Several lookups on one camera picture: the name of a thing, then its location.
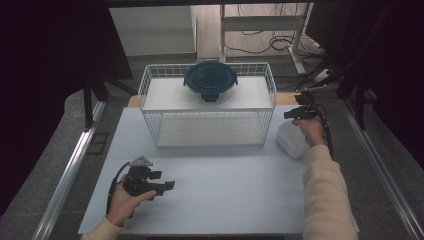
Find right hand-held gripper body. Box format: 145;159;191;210
294;85;330;121

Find black metal stand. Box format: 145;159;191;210
294;58;379;131
82;74;138;130

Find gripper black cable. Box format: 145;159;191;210
105;161;132;215
315;104;335;159

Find bundle of black floor cables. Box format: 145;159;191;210
223;3;326;59

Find aluminium rail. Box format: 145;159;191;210
32;100;107;240
340;99;424;240

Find white wire rack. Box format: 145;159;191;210
137;62;278;149

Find black square floor frames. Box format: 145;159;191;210
86;132;110;156

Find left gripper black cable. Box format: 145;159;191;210
105;161;132;215

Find white square bowl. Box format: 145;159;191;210
275;120;312;160

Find white desk frame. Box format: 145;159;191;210
218;2;313;75

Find person's left hand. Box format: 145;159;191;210
106;175;158;228

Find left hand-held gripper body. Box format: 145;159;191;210
122;155;158;201

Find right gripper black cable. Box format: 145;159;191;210
315;104;335;159

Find white power strip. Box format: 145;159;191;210
312;68;332;83

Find round container with dark lid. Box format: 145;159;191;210
182;60;239;105

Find white cabinet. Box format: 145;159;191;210
109;5;198;57

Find wooden board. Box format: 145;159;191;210
127;92;307;108

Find person's right hand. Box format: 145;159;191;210
291;116;327;149

